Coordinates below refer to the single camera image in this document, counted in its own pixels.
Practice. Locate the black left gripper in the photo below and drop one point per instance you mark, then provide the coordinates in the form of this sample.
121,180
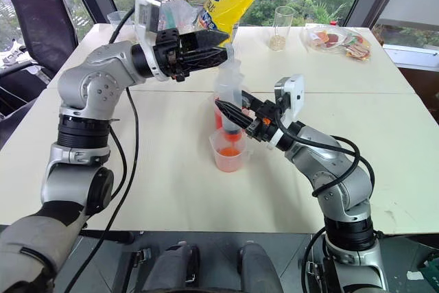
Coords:
168,53

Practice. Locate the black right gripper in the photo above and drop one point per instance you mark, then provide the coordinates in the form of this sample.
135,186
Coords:
265,125

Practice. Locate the clear plastic syringe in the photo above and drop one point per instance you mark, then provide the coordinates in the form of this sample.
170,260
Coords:
229,83

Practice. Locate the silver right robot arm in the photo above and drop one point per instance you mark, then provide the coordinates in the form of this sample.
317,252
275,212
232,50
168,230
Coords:
343,176

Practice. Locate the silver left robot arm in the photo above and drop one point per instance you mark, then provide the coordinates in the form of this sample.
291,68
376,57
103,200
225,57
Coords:
96,80

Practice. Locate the plastic cup with red liquid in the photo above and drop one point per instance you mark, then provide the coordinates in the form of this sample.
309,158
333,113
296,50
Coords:
218,118

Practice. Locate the measuring cup with orange liquid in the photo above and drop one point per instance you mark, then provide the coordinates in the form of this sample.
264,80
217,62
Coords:
229,159

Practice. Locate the small clear plastic cup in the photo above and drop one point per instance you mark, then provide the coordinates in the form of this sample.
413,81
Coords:
118,18

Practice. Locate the crumpled clear plastic bag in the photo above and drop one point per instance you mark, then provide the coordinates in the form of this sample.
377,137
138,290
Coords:
181,13

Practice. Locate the yellow snack bag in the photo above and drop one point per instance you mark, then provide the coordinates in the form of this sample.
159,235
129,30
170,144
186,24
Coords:
229,1

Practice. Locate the tall clear glass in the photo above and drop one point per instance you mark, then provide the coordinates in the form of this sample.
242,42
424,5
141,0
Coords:
281,29

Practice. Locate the clear bag of red snacks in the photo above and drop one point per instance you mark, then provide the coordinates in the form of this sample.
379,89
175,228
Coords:
336,40

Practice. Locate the dark rounded grey leg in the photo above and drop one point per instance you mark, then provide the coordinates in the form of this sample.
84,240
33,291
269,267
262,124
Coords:
171,269
257,269

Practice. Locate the black office chair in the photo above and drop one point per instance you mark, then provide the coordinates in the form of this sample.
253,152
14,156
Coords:
34,15

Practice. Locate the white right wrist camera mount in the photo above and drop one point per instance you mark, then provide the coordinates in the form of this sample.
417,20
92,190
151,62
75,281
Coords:
293,92

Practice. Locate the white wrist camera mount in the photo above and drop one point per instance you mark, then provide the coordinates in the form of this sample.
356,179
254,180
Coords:
145,15
293,92

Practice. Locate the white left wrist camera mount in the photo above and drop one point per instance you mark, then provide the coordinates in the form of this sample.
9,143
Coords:
145,15

